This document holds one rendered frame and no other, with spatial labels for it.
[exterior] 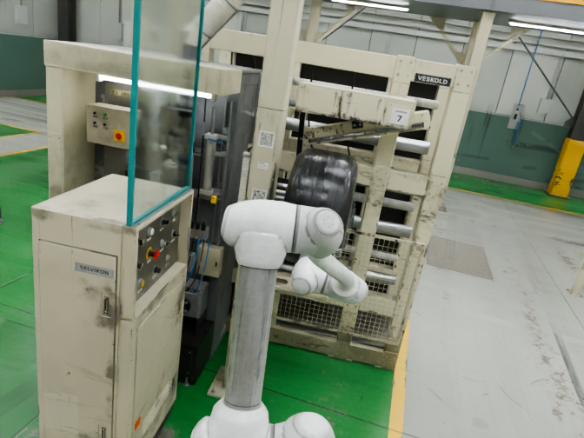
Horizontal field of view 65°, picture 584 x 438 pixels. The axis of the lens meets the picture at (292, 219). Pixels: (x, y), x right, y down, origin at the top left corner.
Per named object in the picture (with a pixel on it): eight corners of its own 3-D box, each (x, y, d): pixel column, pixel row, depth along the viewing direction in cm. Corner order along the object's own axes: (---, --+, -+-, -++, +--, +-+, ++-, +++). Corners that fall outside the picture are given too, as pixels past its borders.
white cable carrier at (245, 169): (233, 240, 241) (243, 151, 226) (235, 237, 246) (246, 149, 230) (241, 242, 241) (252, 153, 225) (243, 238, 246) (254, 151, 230)
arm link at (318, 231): (341, 222, 134) (295, 215, 134) (352, 199, 117) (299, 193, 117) (337, 265, 130) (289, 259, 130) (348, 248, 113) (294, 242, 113)
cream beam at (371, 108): (294, 111, 240) (298, 82, 235) (301, 107, 264) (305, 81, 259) (410, 131, 234) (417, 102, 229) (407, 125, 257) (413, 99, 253)
